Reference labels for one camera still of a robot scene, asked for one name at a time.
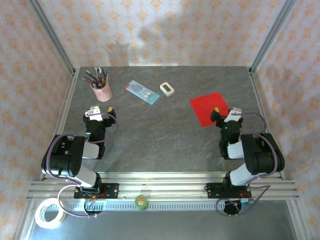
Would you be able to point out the red paper sheet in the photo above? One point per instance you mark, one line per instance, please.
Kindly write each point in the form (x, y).
(207, 105)

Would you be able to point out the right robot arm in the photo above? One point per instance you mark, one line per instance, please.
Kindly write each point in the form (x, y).
(260, 155)

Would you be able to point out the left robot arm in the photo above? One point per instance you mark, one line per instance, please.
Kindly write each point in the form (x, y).
(75, 155)

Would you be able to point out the pink pencil cup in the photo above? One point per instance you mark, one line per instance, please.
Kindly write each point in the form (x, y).
(103, 93)

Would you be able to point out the blue sticker packet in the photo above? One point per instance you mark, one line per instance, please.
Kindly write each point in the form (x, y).
(140, 91)

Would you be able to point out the dark coloured pencil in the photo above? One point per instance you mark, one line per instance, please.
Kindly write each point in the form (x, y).
(92, 76)
(97, 73)
(88, 81)
(101, 73)
(106, 76)

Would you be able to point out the white digital timer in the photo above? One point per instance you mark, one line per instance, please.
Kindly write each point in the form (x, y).
(167, 89)

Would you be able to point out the green tape roll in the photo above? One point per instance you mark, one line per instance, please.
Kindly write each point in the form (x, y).
(141, 203)

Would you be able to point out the wide aluminium profile beam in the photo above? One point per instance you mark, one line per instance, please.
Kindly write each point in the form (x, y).
(162, 190)

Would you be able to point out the white masking tape roll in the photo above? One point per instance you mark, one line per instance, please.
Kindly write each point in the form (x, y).
(50, 225)

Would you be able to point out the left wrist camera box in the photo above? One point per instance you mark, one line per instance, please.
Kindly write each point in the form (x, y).
(93, 113)

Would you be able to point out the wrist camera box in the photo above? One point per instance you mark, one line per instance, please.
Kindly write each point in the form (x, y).
(93, 113)
(233, 115)

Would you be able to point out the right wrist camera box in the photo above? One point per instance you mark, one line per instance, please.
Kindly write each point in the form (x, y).
(233, 115)

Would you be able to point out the left aluminium side rail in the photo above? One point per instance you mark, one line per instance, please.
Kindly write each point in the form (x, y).
(63, 112)

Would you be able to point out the aluminium side rail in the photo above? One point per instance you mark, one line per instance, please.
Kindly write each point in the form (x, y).
(63, 112)
(258, 100)

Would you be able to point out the right aluminium side rail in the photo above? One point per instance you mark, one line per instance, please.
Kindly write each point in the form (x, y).
(258, 100)

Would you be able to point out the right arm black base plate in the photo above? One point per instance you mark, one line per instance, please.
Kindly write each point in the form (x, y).
(212, 191)

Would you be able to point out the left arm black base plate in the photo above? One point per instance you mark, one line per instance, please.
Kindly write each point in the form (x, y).
(111, 191)

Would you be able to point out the narrow aluminium cross rail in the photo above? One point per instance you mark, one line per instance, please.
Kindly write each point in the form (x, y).
(162, 175)

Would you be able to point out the right aluminium frame post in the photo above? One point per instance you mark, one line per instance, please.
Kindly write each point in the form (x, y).
(273, 35)

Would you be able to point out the aluminium frame post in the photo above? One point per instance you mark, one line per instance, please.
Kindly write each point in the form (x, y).
(273, 35)
(52, 35)

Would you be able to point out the left aluminium frame post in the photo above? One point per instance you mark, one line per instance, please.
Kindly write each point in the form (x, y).
(52, 35)

